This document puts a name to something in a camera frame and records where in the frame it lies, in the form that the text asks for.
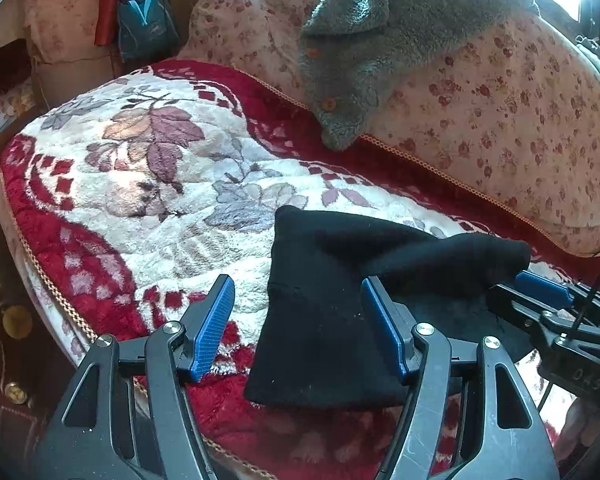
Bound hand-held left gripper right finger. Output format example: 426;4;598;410
360;276;561;480

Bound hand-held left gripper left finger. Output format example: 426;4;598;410
32;274;237;480

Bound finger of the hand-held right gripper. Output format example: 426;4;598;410
487;284;597;342
514;269;600;312

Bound black pants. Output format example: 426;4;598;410
243;205;533;408

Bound person's right hand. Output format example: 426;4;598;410
557;400;600;461

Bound red and white floral blanket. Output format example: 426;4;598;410
0;60;600;480

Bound floral sofa backrest cushion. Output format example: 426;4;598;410
177;0;600;256

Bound dark wooden cabinet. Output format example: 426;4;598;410
0;280;81;480

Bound grey fleece garment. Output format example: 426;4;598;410
299;0;541;152

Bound teal bag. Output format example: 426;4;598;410
117;0;180;61

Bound folded floral bedding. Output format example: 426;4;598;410
22;0;112;63

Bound black cable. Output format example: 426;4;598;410
537;230;600;413

